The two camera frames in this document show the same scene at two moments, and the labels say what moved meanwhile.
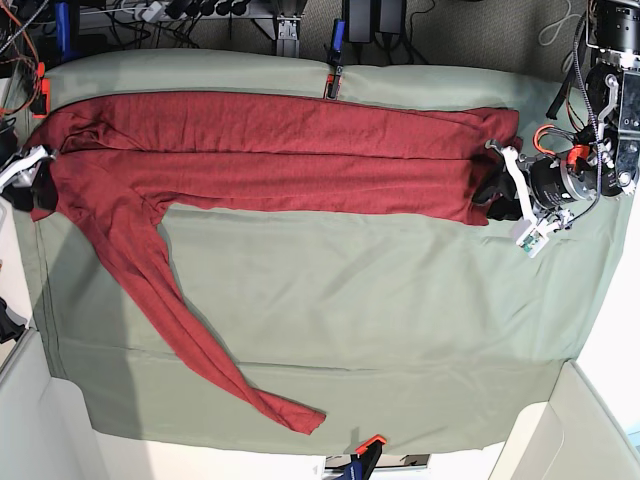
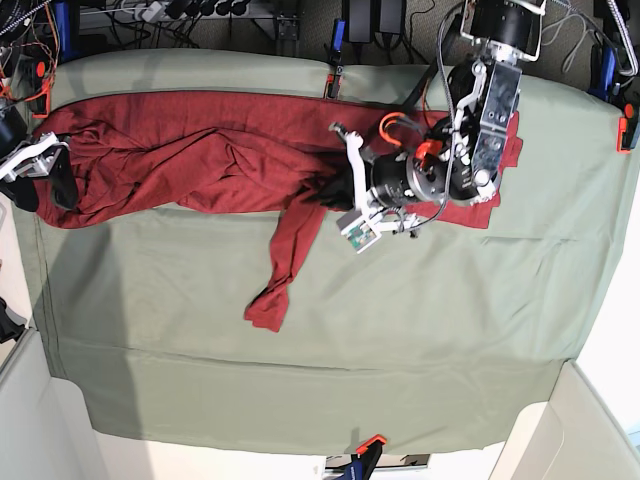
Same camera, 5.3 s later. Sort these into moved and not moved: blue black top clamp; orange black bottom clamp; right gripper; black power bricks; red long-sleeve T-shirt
Moved: red long-sleeve T-shirt; right gripper
Not moved: black power bricks; blue black top clamp; orange black bottom clamp
